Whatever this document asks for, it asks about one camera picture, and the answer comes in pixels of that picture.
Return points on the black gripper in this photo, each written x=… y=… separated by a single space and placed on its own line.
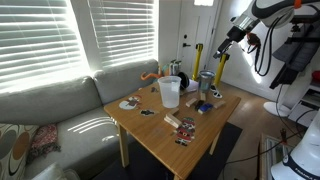
x=235 y=34

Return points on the silver metal cup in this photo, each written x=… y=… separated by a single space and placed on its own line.
x=205 y=81

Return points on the translucent plastic cup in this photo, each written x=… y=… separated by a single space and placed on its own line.
x=170 y=90

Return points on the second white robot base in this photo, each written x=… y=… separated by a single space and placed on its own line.
x=303 y=162

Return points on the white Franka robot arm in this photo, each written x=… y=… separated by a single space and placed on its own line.
x=265 y=11

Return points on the black white sunglasses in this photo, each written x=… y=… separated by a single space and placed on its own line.
x=216 y=92

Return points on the paper booklet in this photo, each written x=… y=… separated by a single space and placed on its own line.
x=193 y=86

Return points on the white door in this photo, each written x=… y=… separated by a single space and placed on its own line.
x=197 y=25

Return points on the wooden block right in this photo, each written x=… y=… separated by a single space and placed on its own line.
x=219 y=104

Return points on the blue block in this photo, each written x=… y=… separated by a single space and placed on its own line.
x=204 y=108

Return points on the light wooden block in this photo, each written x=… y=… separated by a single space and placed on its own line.
x=191 y=102

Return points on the orange toy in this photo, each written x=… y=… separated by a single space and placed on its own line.
x=144 y=76

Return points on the santa nutcracker sticker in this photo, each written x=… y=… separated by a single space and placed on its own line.
x=185 y=131

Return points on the small dark sticker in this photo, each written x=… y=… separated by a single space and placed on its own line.
x=147 y=112

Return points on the wooden table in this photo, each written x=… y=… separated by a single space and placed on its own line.
x=158 y=136

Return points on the right window blind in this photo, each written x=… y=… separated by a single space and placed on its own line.
x=125 y=30

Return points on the window blind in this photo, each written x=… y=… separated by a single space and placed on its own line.
x=125 y=30
x=39 y=43

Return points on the snowman sticker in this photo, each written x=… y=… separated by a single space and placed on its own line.
x=131 y=103

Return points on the dark rug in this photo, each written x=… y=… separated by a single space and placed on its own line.
x=143 y=166

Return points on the grey sofa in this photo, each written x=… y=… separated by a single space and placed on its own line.
x=88 y=136

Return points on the left window blind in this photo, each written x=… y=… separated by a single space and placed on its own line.
x=39 y=43

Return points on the red floral cloth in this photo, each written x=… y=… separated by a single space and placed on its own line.
x=44 y=142

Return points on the patterned circle cushion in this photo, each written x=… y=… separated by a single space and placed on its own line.
x=15 y=141

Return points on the yellow stanchion post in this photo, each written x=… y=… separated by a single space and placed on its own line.
x=199 y=48
x=224 y=58

